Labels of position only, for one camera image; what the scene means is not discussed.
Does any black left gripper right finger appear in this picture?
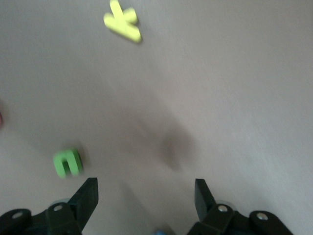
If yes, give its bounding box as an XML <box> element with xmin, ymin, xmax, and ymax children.
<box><xmin>187</xmin><ymin>178</ymin><xmax>294</xmax><ymax>235</ymax></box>

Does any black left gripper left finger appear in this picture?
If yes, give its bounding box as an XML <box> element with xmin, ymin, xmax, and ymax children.
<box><xmin>0</xmin><ymin>177</ymin><xmax>100</xmax><ymax>235</ymax></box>

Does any green foam letter U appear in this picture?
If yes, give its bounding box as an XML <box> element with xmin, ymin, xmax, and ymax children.
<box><xmin>52</xmin><ymin>147</ymin><xmax>84</xmax><ymax>179</ymax></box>

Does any yellow foam letter K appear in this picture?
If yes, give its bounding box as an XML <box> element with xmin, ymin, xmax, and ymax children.
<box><xmin>103</xmin><ymin>0</ymin><xmax>142</xmax><ymax>45</ymax></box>

